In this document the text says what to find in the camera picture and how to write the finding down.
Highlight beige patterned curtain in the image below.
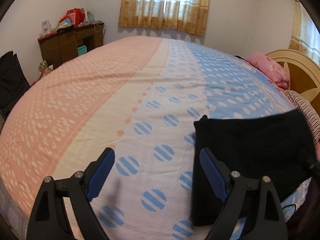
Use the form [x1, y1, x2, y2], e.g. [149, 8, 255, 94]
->
[289, 0, 320, 65]
[118, 0, 210, 37]

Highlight tissue box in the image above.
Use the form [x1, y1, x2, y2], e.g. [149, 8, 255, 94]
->
[58, 15, 74, 28]

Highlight striped pillow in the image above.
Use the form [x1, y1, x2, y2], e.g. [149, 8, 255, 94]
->
[284, 89, 320, 145]

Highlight grey patterned mattress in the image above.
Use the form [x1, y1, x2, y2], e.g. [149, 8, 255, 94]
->
[0, 180, 30, 233]

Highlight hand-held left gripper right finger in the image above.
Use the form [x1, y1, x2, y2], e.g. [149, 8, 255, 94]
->
[199, 147, 288, 240]

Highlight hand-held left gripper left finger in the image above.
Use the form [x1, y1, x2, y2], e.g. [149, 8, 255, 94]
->
[26, 147, 116, 240]

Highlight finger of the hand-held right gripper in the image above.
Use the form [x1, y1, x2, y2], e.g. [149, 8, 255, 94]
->
[307, 156, 320, 178]

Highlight brown wooden desk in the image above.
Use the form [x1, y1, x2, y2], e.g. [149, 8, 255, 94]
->
[37, 23, 105, 69]

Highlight floral bag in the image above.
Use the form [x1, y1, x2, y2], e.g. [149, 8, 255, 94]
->
[38, 60, 54, 77]

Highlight cream and brown headboard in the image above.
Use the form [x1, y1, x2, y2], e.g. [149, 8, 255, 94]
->
[265, 49, 320, 108]

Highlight white card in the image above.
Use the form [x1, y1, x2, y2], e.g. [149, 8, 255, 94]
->
[41, 20, 52, 36]

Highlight pink floral pillow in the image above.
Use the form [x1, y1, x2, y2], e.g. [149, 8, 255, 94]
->
[246, 52, 291, 89]

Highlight red gift bag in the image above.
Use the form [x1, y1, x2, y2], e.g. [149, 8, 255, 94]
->
[66, 8, 87, 27]

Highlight black pants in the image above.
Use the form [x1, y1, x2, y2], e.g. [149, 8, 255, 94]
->
[190, 109, 317, 227]

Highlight black folding chair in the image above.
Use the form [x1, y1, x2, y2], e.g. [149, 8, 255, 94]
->
[0, 51, 31, 120]

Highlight bed with patterned sheet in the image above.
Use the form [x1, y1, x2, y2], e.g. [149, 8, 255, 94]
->
[0, 35, 320, 240]

